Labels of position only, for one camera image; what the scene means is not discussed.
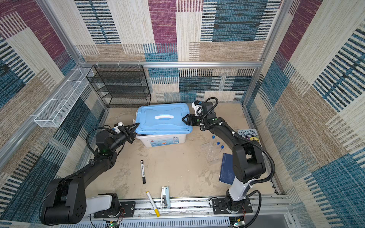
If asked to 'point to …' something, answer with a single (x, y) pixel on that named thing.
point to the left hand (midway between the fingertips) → (140, 122)
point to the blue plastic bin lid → (162, 118)
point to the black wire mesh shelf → (120, 86)
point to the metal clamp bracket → (165, 198)
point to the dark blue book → (227, 172)
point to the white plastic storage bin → (160, 140)
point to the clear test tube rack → (211, 152)
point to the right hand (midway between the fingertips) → (186, 121)
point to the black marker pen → (143, 173)
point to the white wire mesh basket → (55, 110)
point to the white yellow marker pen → (156, 210)
